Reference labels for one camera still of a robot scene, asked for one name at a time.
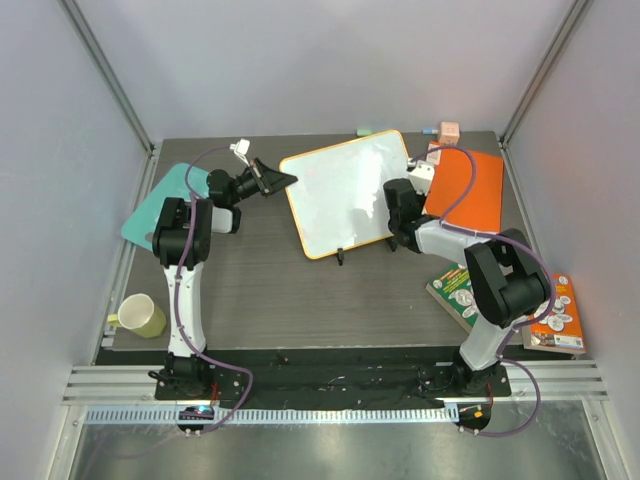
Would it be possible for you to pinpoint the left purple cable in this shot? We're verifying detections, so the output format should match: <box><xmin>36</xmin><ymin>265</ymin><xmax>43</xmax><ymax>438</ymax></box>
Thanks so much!
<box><xmin>169</xmin><ymin>145</ymin><xmax>254</xmax><ymax>435</ymax></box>

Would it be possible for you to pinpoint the teal cutting board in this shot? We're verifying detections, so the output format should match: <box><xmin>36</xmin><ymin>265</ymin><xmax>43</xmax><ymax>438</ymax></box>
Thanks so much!
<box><xmin>120</xmin><ymin>163</ymin><xmax>190</xmax><ymax>251</ymax></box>

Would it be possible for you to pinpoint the yellow framed whiteboard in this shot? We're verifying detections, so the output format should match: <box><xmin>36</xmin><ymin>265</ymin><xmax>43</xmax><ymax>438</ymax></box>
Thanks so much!
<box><xmin>279</xmin><ymin>130</ymin><xmax>409</xmax><ymax>260</ymax></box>

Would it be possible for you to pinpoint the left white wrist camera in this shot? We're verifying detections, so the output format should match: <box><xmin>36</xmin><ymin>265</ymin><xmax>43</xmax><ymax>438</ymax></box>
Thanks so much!
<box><xmin>229</xmin><ymin>138</ymin><xmax>251</xmax><ymax>167</ymax></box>

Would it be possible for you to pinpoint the orange folder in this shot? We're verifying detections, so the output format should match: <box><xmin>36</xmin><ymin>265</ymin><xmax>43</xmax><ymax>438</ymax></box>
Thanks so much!
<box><xmin>424</xmin><ymin>149</ymin><xmax>504</xmax><ymax>232</ymax></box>

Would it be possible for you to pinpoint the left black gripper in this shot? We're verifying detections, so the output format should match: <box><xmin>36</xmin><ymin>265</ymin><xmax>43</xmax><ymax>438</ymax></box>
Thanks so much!
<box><xmin>230</xmin><ymin>159</ymin><xmax>298</xmax><ymax>206</ymax></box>

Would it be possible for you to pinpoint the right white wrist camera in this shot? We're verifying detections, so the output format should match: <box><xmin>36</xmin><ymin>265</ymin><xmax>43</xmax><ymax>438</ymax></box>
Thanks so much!
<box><xmin>407</xmin><ymin>158</ymin><xmax>436</xmax><ymax>196</ymax></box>

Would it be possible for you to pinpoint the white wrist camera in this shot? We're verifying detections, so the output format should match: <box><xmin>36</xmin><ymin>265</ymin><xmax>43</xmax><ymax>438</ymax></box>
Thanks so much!
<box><xmin>407</xmin><ymin>158</ymin><xmax>436</xmax><ymax>196</ymax></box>
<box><xmin>229</xmin><ymin>138</ymin><xmax>251</xmax><ymax>167</ymax></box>

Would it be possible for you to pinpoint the orange book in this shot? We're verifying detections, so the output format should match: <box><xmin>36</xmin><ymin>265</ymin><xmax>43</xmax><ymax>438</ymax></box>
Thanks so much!
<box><xmin>522</xmin><ymin>273</ymin><xmax>586</xmax><ymax>355</ymax></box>

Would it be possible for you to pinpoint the pink cube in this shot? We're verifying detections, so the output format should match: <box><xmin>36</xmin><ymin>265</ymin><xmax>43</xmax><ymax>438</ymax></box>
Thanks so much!
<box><xmin>438</xmin><ymin>121</ymin><xmax>460</xmax><ymax>146</ymax></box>

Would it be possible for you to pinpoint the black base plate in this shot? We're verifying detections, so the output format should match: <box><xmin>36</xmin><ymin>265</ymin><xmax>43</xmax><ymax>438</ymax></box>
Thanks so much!
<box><xmin>148</xmin><ymin>347</ymin><xmax>511</xmax><ymax>411</ymax></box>

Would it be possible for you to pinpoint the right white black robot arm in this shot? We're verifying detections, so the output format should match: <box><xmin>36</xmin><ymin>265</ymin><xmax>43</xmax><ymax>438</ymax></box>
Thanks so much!
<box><xmin>383</xmin><ymin>178</ymin><xmax>555</xmax><ymax>395</ymax></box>

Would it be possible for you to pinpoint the slotted grey cable duct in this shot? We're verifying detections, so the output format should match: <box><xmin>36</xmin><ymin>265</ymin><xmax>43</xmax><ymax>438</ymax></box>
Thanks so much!
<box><xmin>84</xmin><ymin>404</ymin><xmax>459</xmax><ymax>426</ymax></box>

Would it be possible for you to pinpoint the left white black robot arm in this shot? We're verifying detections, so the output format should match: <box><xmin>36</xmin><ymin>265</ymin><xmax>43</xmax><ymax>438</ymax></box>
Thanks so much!
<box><xmin>149</xmin><ymin>158</ymin><xmax>298</xmax><ymax>400</ymax></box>

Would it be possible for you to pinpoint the green book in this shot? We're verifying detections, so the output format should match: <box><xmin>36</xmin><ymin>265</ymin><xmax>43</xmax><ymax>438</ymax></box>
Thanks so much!
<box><xmin>426</xmin><ymin>263</ymin><xmax>479</xmax><ymax>333</ymax></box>

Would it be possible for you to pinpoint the pale yellow mug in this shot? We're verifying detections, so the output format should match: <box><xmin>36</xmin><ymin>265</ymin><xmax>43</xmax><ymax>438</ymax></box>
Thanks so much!
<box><xmin>107</xmin><ymin>293</ymin><xmax>167</xmax><ymax>339</ymax></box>

